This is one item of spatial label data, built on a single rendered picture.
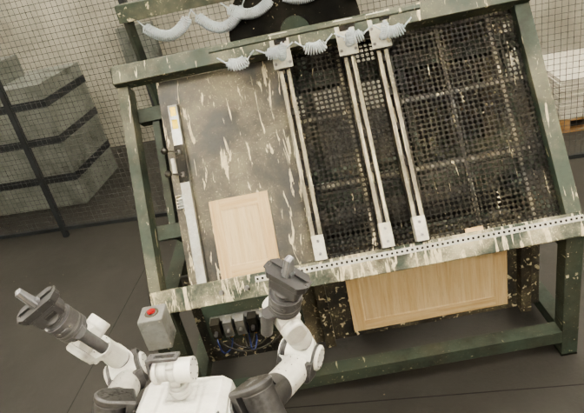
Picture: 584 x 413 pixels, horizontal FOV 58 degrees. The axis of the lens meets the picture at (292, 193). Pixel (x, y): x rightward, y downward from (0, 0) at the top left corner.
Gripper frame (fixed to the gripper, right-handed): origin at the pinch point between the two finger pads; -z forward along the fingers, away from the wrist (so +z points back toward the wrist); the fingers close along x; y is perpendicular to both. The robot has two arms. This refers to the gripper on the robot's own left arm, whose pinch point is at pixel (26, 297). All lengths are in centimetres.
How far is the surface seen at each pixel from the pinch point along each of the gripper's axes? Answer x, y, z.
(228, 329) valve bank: 15, -59, 120
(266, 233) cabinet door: 60, -79, 106
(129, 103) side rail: 50, -150, 35
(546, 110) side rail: 206, -34, 128
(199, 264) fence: 24, -87, 100
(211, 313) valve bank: 13, -72, 117
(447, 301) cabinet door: 113, -37, 199
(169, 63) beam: 80, -144, 30
